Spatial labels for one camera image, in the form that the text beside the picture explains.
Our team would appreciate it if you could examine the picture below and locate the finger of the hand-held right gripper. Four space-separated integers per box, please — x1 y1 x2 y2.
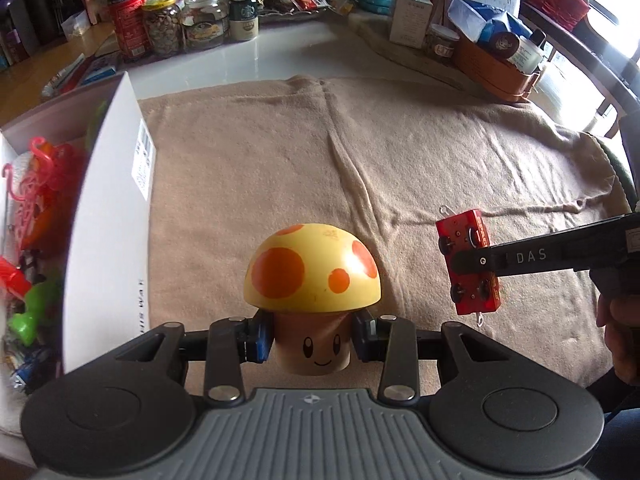
457 242 501 279

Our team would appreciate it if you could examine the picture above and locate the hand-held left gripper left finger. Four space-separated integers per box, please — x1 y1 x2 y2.
115 310 273 406

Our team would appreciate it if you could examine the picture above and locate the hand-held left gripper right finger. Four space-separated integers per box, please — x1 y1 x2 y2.
350 310 516 403

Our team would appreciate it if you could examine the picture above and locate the red toy train car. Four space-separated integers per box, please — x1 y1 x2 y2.
434 205 502 328

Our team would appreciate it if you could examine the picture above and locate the yellow mushroom toy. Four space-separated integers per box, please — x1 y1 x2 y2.
243 223 383 377

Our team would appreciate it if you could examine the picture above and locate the white cardboard box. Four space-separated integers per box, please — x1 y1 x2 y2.
0 71 157 441

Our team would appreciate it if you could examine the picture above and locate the blue toy robot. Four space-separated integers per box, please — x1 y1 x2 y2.
10 347 56 393

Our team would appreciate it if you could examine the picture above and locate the green toy piece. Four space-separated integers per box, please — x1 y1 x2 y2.
7 280 63 346

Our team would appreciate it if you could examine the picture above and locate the red ribbed toy tool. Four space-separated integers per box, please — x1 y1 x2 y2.
0 255 31 301

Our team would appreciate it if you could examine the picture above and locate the person's right hand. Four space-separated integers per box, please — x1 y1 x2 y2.
595 292 640 386

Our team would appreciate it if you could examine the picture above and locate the beige blanket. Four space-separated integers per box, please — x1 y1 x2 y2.
135 75 633 411

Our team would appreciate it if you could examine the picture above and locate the black chair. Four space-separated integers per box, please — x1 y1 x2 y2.
520 2 640 141

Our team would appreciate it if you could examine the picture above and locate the person's leg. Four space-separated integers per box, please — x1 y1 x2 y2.
585 375 640 480

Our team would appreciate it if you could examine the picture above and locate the orange basket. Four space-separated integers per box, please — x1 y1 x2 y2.
452 35 543 103

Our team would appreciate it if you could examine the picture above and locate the white bottle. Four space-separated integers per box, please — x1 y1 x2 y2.
507 30 548 75

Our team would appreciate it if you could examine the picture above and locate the small glass jar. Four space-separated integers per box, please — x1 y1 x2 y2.
425 24 460 61

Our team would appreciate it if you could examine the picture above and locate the blue package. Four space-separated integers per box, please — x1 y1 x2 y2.
447 0 531 43

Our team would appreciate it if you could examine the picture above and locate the white and teal carton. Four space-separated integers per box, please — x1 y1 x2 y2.
389 0 434 50

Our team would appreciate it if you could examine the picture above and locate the blue book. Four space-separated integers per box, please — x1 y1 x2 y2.
80 55 123 86

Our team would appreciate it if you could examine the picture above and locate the labelled glass jar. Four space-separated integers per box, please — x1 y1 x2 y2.
180 0 231 52

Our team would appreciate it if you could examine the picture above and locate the red stick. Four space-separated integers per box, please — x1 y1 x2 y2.
42 52 93 98

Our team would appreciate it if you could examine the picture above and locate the green and white can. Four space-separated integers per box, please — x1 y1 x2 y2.
227 0 261 42

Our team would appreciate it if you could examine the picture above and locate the glass jar of nuts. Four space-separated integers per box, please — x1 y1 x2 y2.
141 0 183 58

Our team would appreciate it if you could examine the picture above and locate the red can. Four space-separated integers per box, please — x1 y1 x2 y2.
107 0 151 61

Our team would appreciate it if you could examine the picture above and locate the clear plastic storage box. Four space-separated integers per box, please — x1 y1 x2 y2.
60 10 93 41

